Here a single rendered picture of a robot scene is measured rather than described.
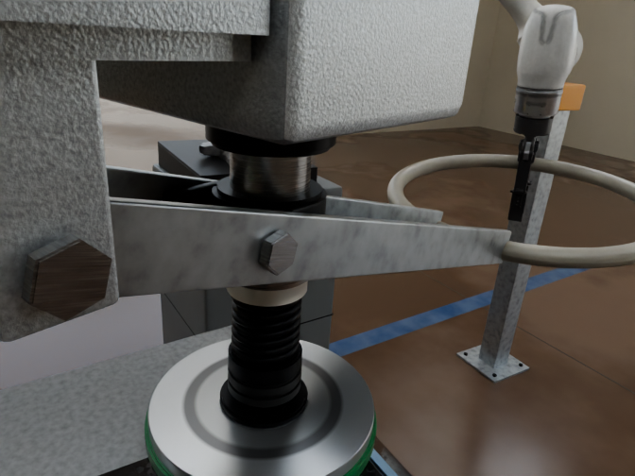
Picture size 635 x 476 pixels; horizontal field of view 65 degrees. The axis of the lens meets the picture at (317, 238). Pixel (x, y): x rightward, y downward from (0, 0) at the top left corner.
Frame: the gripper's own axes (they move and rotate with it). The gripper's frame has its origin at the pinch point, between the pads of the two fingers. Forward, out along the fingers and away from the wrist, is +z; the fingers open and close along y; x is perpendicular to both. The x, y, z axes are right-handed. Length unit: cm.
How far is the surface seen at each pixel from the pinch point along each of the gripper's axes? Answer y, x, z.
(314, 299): 7, -49, 36
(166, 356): 83, -32, -5
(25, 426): 97, -35, -6
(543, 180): -60, 5, 12
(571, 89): -61, 7, -18
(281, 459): 92, -12, -8
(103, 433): 95, -29, -6
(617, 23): -611, 52, -19
